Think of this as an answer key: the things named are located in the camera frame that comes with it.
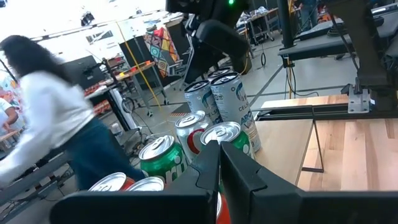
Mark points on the black computer monitor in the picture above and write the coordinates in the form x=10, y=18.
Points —
x=84, y=73

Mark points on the green Sprite can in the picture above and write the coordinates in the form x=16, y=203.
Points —
x=224, y=132
x=158, y=155

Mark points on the silver Diet Coke can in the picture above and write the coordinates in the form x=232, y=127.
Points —
x=189, y=124

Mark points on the person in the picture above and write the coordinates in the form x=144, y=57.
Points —
x=46, y=109
x=6, y=115

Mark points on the silver metal bracket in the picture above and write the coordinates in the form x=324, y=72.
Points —
x=359, y=102

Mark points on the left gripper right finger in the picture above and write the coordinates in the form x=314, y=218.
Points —
x=295, y=208

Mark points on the wooden table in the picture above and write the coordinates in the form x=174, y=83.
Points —
x=140, y=67

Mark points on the red Fanta strawberry can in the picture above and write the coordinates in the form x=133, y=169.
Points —
x=109, y=183
x=224, y=214
x=146, y=185

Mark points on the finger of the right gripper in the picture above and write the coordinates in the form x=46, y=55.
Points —
x=214, y=59
x=197, y=62

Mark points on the black mat orange edge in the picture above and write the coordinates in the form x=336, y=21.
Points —
x=178, y=113

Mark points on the slim Celsius Arctic Vibe can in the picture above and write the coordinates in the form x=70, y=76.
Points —
x=219, y=72
x=233, y=99
x=199, y=99

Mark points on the grey desk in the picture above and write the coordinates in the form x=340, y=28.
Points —
x=326, y=46

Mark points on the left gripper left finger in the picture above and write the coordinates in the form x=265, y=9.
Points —
x=140, y=208

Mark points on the black computer tower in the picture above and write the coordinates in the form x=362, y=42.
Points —
x=242, y=63

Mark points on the black ceiling camera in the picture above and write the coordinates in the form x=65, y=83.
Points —
x=87, y=18

